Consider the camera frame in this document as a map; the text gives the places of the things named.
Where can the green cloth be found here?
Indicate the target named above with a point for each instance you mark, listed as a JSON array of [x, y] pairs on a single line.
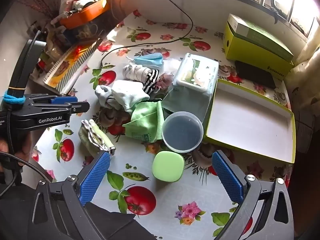
[[147, 122]]

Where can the pile of household clutter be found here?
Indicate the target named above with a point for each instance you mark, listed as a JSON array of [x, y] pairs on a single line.
[[62, 37]]

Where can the black window latch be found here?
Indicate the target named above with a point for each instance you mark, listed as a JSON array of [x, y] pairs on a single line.
[[274, 7]]

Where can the clear round plastic container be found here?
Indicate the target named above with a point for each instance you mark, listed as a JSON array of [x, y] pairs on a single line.
[[182, 132]]

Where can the person's left hand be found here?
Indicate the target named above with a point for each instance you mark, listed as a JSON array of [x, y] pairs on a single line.
[[23, 145]]

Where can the striped-edge printed box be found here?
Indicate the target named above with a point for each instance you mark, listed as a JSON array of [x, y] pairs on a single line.
[[67, 67]]

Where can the wet wipes pack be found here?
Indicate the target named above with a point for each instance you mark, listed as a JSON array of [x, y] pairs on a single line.
[[197, 71]]

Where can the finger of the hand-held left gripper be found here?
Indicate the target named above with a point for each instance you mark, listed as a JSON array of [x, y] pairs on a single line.
[[62, 100], [78, 107]]

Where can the floral plastic tablecloth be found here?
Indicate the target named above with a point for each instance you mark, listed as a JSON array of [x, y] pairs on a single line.
[[160, 205]]

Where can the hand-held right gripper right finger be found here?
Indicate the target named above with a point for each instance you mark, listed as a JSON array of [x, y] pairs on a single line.
[[227, 177]]

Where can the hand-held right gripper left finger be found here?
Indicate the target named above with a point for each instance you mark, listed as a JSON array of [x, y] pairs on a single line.
[[95, 177]]

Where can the white striped cloth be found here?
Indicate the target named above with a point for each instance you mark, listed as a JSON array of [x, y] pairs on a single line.
[[135, 72]]

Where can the black wallet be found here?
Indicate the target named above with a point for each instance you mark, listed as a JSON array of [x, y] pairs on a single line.
[[255, 74]]

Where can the cream dotted curtain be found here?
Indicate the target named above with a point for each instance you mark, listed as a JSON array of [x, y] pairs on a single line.
[[307, 67]]

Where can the black white striped sock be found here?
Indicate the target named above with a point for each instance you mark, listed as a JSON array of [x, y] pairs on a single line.
[[151, 80]]

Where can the blue face mask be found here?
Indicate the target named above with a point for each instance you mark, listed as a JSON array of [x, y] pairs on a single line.
[[148, 60]]

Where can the green white carton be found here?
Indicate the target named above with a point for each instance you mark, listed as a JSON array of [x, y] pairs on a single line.
[[260, 33]]

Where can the green shoe box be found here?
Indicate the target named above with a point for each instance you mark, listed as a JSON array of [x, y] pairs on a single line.
[[250, 52]]

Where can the green box lid tray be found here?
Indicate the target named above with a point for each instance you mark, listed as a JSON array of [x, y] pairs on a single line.
[[252, 122]]

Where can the small clear plastic packet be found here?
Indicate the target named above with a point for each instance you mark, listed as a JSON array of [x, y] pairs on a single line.
[[165, 80]]

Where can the orange plastic bowl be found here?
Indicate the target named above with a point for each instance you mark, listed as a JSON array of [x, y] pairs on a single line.
[[85, 13]]

